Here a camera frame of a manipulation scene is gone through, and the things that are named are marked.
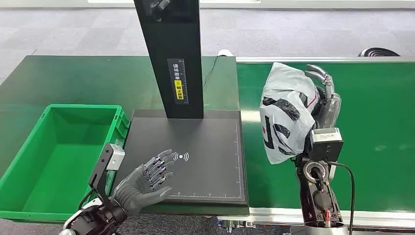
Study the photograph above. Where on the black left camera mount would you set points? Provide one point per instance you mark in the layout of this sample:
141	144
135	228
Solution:
99	175

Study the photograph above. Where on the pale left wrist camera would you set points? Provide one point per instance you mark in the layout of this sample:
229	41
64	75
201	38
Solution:
115	157

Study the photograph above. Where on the white round object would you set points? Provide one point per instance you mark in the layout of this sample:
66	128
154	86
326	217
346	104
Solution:
225	53

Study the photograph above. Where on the green plastic crate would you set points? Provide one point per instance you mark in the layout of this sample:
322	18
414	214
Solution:
58	155

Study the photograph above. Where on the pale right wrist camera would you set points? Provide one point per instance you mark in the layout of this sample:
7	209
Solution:
325	142

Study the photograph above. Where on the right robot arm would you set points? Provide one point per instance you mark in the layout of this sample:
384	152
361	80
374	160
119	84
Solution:
319	198

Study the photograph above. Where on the metal bracket under conveyor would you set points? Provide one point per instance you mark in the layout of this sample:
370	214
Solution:
235	224

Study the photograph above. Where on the black scanner platform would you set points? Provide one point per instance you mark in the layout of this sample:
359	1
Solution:
201	175

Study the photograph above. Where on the white plastic mail package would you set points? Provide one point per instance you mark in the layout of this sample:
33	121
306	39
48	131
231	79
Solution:
285	97

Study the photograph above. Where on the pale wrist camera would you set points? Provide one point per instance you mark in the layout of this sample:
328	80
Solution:
325	142
115	157

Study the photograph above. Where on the black scanner column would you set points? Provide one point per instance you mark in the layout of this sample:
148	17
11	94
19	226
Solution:
168	39

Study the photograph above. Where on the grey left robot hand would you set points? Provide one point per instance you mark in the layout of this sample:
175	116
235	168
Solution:
136	191

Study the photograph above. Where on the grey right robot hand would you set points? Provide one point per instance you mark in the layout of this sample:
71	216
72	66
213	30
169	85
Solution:
330	108

